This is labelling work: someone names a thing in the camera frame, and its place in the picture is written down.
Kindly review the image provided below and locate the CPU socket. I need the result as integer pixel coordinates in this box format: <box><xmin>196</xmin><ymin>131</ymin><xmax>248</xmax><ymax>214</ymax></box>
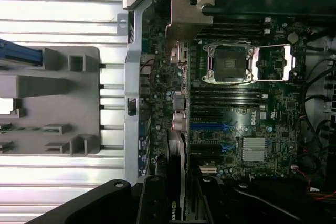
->
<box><xmin>201</xmin><ymin>42</ymin><xmax>256</xmax><ymax>85</ymax></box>

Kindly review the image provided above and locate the open black PC case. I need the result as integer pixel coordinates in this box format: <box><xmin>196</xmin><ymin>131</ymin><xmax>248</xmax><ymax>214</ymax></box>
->
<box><xmin>114</xmin><ymin>0</ymin><xmax>336</xmax><ymax>224</ymax></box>

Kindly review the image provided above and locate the black expansion slot blue latch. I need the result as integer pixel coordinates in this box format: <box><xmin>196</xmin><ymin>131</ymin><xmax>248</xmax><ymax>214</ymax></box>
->
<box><xmin>190</xmin><ymin>142</ymin><xmax>238</xmax><ymax>153</ymax></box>

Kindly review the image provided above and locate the coin cell battery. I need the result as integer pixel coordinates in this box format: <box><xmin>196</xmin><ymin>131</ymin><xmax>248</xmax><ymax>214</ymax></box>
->
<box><xmin>287</xmin><ymin>31</ymin><xmax>299</xmax><ymax>44</ymax></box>

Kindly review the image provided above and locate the white expansion slot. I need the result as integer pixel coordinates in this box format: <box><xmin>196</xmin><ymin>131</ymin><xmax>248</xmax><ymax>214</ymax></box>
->
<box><xmin>199</xmin><ymin>164</ymin><xmax>218</xmax><ymax>175</ymax></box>

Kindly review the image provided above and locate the thin red wire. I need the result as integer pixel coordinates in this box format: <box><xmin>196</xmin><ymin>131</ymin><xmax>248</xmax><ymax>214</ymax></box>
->
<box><xmin>290</xmin><ymin>164</ymin><xmax>320</xmax><ymax>195</ymax></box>

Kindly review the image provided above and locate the grey parts rack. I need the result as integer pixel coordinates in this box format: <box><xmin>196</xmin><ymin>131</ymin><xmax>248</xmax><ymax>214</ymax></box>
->
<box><xmin>0</xmin><ymin>46</ymin><xmax>102</xmax><ymax>157</ymax></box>

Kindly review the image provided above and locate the silver chipset heat sink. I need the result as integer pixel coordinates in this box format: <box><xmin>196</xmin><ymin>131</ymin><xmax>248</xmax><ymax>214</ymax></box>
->
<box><xmin>241</xmin><ymin>136</ymin><xmax>266</xmax><ymax>162</ymax></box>

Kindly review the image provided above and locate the green RAM stick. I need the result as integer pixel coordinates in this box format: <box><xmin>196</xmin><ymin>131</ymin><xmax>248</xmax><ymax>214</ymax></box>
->
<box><xmin>0</xmin><ymin>126</ymin><xmax>44</xmax><ymax>132</ymax></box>

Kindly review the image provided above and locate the hard disk with blue bracket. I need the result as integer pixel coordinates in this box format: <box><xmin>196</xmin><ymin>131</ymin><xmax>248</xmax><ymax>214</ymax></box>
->
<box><xmin>0</xmin><ymin>37</ymin><xmax>43</xmax><ymax>68</ymax></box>

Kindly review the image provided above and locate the red black twisted wire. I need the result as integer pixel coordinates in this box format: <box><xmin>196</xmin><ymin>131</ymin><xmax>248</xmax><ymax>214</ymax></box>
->
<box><xmin>140</xmin><ymin>58</ymin><xmax>156</xmax><ymax>84</ymax></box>

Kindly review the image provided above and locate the green motherboard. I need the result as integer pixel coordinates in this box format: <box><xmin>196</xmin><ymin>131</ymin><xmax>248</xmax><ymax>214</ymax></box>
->
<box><xmin>138</xmin><ymin>16</ymin><xmax>309</xmax><ymax>183</ymax></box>

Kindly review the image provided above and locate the metal socket cover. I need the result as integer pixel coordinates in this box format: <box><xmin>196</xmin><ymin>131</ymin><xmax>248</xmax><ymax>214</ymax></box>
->
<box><xmin>252</xmin><ymin>44</ymin><xmax>297</xmax><ymax>82</ymax></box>

